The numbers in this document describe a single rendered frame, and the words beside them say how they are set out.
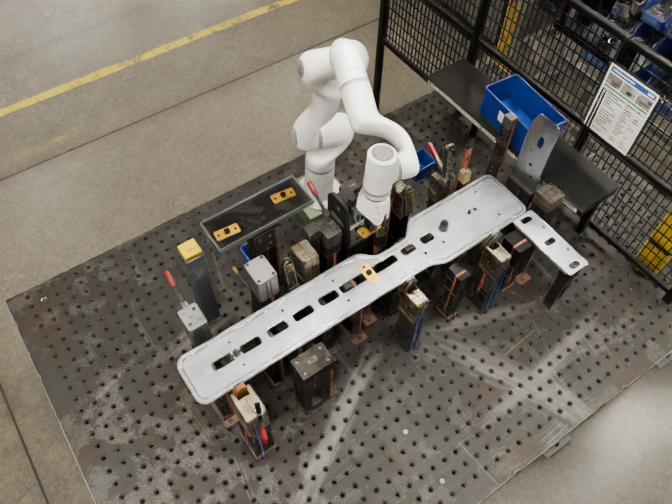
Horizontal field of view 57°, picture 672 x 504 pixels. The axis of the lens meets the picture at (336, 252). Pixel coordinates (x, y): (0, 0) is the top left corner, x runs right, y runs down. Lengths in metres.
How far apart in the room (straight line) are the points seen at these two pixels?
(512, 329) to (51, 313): 1.77
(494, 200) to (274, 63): 2.43
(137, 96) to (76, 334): 2.19
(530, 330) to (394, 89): 2.26
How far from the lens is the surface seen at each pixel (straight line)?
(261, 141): 3.96
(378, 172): 1.73
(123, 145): 4.10
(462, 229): 2.33
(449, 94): 2.76
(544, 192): 2.44
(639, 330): 2.69
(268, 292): 2.11
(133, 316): 2.54
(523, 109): 2.75
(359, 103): 1.80
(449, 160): 2.33
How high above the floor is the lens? 2.85
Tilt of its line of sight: 56 degrees down
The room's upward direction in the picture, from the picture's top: 1 degrees clockwise
